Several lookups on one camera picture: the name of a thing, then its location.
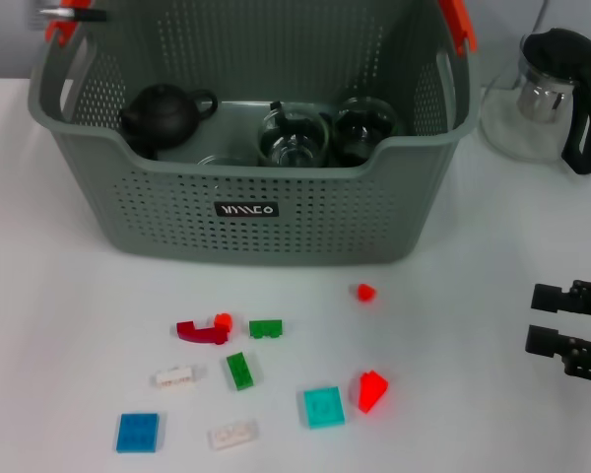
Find blue square plate brick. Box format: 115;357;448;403
116;412;161;454

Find grey perforated storage bin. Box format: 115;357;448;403
27;0;479;268

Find orange-red slope brick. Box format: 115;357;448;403
358;370;390;415

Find glass teapot black lid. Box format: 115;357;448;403
480;28;591;176

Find teal square plate brick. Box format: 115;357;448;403
302;386;349;431

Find green notched brick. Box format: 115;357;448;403
248;318;285;341

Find green long brick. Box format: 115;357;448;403
226;352;256;393

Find white flat plate brick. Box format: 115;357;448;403
208;419;257;450

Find dark red arch brick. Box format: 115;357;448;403
175;319;230;346

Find white long brick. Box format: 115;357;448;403
155;365;198;390

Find black clay teapot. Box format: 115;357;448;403
118;83;220;149

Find small black clay cup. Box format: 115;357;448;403
125;136;160;162

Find orange bin handle clip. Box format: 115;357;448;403
437;0;478;56
45;0;88;45

